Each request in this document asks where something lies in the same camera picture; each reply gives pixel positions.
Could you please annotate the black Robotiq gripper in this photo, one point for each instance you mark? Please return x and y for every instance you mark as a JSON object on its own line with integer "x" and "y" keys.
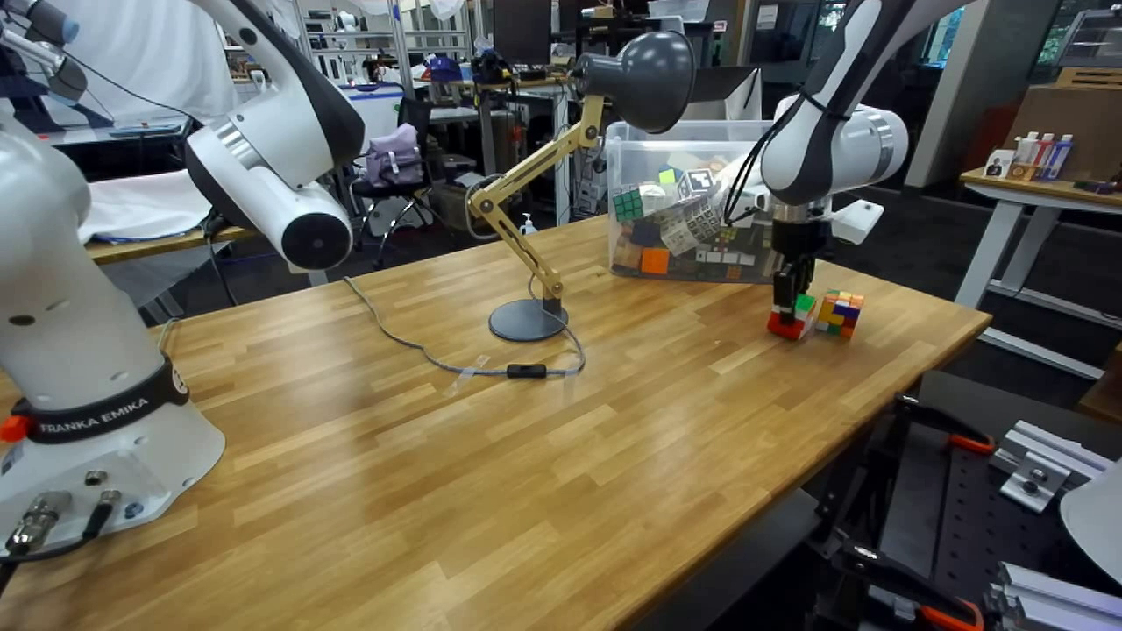
{"x": 799, "y": 246}

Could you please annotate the black perforated breadboard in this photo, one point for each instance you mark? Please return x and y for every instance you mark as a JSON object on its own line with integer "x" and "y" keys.
{"x": 947, "y": 511}

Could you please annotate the blue bottle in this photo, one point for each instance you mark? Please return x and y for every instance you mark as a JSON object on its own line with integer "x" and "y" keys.
{"x": 1061, "y": 154}

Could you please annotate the gold desk lamp dark shade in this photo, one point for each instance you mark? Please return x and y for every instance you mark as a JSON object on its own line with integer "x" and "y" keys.
{"x": 643, "y": 73}

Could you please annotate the scrambled multicolour puzzle cube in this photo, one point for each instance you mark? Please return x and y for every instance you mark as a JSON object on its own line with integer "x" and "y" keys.
{"x": 841, "y": 314}

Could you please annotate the clear plastic storage bin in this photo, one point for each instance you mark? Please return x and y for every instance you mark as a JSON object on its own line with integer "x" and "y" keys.
{"x": 678, "y": 145}

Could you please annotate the white legged side table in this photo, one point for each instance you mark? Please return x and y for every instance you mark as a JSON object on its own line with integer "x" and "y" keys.
{"x": 1028, "y": 189}

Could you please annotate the table with white cloth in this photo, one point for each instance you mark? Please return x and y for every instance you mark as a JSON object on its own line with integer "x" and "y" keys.
{"x": 145, "y": 210}

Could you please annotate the grey background robot gripper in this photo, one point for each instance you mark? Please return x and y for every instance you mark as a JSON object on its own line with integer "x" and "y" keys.
{"x": 45, "y": 21}

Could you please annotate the small white card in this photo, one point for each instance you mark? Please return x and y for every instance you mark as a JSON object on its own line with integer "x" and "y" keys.
{"x": 999, "y": 162}

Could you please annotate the orange puzzle cube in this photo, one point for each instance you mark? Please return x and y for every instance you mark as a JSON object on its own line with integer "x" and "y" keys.
{"x": 654, "y": 261}

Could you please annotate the aluminium extrusion bar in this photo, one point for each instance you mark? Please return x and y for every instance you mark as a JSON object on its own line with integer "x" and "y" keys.
{"x": 1052, "y": 596}
{"x": 1046, "y": 459}

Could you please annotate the green and red puzzle cube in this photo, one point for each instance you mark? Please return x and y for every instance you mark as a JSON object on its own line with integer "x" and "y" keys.
{"x": 789, "y": 326}

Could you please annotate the tan cardboard box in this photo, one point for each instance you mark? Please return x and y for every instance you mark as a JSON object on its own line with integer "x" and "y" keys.
{"x": 1082, "y": 110}

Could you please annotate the white hanging sheet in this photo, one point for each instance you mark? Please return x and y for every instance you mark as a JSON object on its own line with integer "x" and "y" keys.
{"x": 152, "y": 48}

